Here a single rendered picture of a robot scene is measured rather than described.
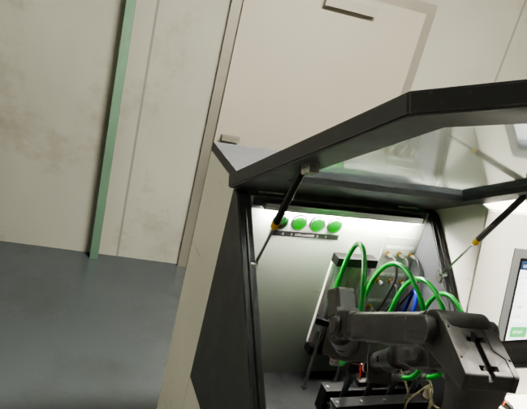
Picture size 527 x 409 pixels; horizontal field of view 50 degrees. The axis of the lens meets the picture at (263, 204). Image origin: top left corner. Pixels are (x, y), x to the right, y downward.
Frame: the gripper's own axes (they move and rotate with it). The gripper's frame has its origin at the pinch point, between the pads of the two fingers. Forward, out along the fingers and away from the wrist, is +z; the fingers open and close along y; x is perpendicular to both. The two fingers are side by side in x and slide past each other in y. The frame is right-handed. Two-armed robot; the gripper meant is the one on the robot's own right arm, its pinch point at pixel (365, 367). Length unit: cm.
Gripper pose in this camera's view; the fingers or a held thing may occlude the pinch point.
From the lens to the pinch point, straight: 159.8
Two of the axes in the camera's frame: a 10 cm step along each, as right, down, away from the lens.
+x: -9.7, -1.9, -1.6
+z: -2.3, 3.8, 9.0
